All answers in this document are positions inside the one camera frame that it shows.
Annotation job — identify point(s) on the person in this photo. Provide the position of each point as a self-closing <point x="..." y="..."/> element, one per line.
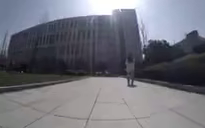
<point x="130" y="70"/>

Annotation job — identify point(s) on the large dark ribbed building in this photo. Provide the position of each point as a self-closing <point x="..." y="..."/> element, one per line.
<point x="76" y="46"/>

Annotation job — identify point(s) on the grey stone slab paving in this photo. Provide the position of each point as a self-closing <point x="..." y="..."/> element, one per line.
<point x="103" y="103"/>

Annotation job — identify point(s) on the group of dark trees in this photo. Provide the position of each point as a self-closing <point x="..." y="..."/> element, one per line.
<point x="160" y="51"/>

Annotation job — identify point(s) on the stone kerb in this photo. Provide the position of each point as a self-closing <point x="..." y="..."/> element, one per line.
<point x="30" y="85"/>

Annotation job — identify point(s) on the dark hedge slope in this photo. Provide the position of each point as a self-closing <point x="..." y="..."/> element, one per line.
<point x="183" y="71"/>

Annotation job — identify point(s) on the grass strip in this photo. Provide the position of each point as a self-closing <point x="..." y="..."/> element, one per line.
<point x="16" y="78"/>

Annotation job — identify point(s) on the dark low building with roof box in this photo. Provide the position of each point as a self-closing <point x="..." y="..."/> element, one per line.
<point x="195" y="41"/>

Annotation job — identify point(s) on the bare thin tree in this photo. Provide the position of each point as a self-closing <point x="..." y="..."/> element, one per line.
<point x="4" y="50"/>

